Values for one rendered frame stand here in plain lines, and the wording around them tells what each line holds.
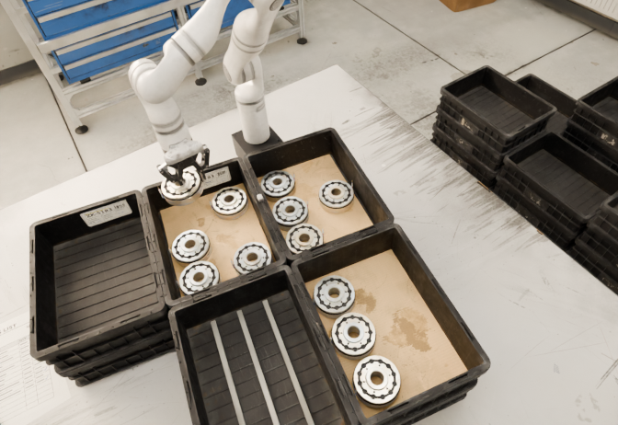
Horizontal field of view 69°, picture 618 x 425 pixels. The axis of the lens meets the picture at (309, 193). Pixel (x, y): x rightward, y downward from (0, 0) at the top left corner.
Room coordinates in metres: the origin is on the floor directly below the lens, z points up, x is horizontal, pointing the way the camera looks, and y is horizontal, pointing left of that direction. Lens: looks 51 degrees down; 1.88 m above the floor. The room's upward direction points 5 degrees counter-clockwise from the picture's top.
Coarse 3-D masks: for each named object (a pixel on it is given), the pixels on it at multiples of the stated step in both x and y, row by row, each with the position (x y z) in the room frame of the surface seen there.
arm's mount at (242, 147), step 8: (232, 136) 1.18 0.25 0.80; (240, 136) 1.17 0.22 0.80; (272, 136) 1.16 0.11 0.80; (240, 144) 1.13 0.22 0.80; (248, 144) 1.12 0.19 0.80; (256, 144) 1.12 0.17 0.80; (264, 144) 1.12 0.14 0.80; (272, 144) 1.11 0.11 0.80; (240, 152) 1.13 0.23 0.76; (248, 152) 1.09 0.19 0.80
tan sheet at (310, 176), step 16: (320, 160) 0.99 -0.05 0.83; (304, 176) 0.93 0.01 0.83; (320, 176) 0.93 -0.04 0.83; (336, 176) 0.92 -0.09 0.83; (304, 192) 0.87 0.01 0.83; (272, 208) 0.82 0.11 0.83; (320, 208) 0.80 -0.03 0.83; (352, 208) 0.79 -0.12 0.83; (320, 224) 0.74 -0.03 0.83; (336, 224) 0.74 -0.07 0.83; (352, 224) 0.73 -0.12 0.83; (368, 224) 0.73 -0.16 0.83
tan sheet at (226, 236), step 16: (176, 208) 0.85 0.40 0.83; (192, 208) 0.84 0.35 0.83; (208, 208) 0.84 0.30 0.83; (176, 224) 0.78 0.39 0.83; (192, 224) 0.78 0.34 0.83; (208, 224) 0.77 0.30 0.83; (224, 224) 0.77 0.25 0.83; (240, 224) 0.76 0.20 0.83; (256, 224) 0.76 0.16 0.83; (224, 240) 0.71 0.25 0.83; (240, 240) 0.71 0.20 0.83; (256, 240) 0.71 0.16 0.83; (224, 256) 0.66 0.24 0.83; (272, 256) 0.65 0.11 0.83; (176, 272) 0.62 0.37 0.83; (224, 272) 0.61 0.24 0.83
